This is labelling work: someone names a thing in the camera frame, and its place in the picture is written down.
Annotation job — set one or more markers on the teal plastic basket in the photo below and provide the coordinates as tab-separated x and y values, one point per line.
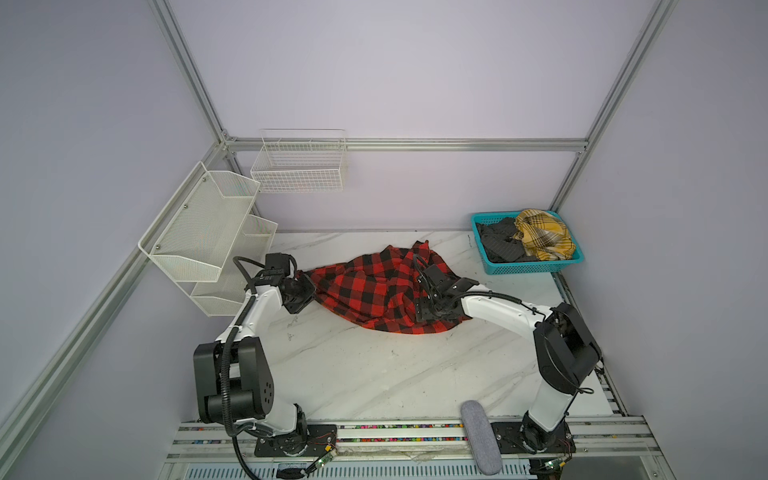
518	268

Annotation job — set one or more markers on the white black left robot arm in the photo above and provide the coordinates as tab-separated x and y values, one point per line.
234	384

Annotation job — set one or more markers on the yellow plaid shirt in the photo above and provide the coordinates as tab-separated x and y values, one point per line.
544	236

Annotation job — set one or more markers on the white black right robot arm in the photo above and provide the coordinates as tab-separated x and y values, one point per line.
566	351

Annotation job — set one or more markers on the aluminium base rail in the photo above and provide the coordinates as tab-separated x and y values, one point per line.
613	447

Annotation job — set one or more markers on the white wire wall basket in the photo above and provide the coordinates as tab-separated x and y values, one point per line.
301	161

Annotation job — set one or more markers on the white mesh upper shelf bin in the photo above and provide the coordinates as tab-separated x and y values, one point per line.
191	238

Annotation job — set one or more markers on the red black plaid shirt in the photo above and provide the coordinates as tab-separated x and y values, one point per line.
380	291

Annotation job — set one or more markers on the grey foam microphone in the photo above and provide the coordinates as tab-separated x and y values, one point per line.
481	438

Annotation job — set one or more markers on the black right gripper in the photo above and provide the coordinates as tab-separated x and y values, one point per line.
421	310

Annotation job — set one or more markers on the dark grey shirt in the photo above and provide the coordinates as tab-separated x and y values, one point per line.
500	243

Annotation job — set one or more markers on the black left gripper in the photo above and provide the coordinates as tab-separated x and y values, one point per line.
309	289

